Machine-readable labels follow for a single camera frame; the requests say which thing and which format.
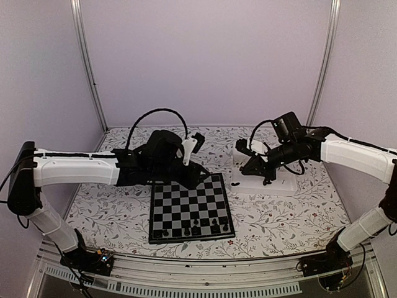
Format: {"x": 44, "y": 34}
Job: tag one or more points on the black white chessboard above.
{"x": 174, "y": 207}

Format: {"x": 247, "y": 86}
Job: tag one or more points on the left aluminium frame post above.
{"x": 83, "y": 47}

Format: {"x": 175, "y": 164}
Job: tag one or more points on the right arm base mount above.
{"x": 333, "y": 266}

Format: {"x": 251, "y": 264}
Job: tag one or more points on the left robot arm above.
{"x": 36, "y": 168}

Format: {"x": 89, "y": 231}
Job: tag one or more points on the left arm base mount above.
{"x": 99, "y": 262}

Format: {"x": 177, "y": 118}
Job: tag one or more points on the right aluminium frame post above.
{"x": 328, "y": 47}

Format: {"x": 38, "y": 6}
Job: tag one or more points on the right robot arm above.
{"x": 276, "y": 143}

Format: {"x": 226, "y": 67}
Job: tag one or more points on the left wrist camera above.
{"x": 191, "y": 145}

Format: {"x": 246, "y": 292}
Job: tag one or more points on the aluminium frame post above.
{"x": 83, "y": 47}
{"x": 328, "y": 47}

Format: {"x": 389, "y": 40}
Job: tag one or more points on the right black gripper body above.
{"x": 288, "y": 153}

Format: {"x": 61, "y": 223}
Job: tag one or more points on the black rook corner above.
{"x": 157, "y": 233}

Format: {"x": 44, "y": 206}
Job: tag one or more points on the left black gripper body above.
{"x": 163, "y": 172}

